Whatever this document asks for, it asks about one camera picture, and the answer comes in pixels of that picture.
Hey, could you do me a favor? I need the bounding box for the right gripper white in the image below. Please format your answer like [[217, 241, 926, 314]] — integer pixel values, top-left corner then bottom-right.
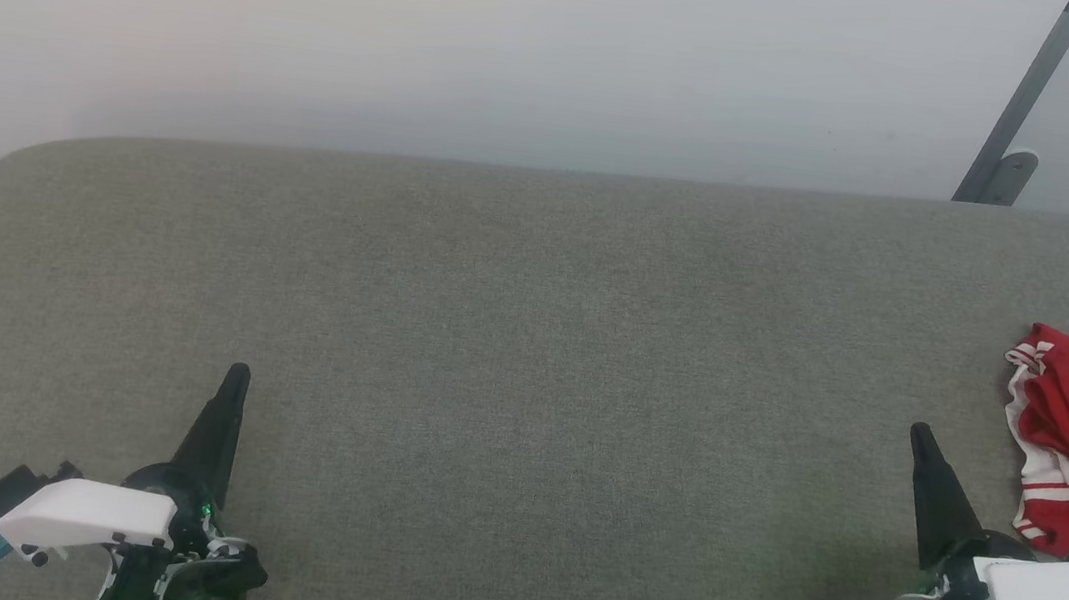
[[890, 420, 1069, 600]]

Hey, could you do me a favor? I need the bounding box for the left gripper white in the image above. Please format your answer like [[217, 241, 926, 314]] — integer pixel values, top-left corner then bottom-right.
[[0, 338, 254, 577]]

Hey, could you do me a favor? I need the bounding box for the grey fabric sofa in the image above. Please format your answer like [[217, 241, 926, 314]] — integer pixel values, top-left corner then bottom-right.
[[0, 93, 1069, 600]]

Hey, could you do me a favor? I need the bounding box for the grey metal post bracket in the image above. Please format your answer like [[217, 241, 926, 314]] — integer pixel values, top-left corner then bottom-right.
[[979, 146, 1041, 211]]

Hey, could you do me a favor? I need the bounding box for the grey metal post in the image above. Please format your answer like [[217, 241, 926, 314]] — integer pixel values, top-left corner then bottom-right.
[[951, 0, 1069, 215]]

